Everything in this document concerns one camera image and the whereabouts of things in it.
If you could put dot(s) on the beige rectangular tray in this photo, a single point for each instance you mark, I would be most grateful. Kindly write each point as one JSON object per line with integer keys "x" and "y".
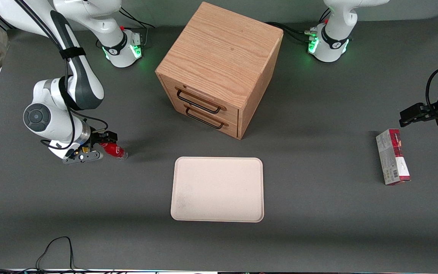
{"x": 217, "y": 189}

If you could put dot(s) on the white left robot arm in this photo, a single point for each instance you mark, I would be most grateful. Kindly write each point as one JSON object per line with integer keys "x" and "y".
{"x": 335, "y": 34}

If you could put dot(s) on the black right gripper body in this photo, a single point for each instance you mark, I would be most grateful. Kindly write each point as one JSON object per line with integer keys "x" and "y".
{"x": 96, "y": 139}

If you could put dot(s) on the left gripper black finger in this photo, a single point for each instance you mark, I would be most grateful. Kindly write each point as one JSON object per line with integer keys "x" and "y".
{"x": 413, "y": 109}
{"x": 414, "y": 120}

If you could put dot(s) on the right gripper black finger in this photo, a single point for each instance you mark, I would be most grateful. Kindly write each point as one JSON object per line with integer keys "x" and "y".
{"x": 110, "y": 135}
{"x": 102, "y": 144}

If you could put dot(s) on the wooden drawer cabinet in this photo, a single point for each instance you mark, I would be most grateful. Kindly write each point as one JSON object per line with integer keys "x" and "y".
{"x": 222, "y": 57}

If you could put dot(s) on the grey and red carton box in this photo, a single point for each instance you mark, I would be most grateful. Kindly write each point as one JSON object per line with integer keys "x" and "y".
{"x": 392, "y": 156}

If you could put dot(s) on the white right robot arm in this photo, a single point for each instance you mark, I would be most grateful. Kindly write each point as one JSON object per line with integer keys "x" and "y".
{"x": 86, "y": 23}

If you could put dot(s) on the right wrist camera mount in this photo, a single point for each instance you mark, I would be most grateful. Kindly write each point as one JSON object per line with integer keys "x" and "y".
{"x": 84, "y": 156}

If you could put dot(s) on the red coke bottle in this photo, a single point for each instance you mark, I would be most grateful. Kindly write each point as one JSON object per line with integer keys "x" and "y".
{"x": 115, "y": 151}

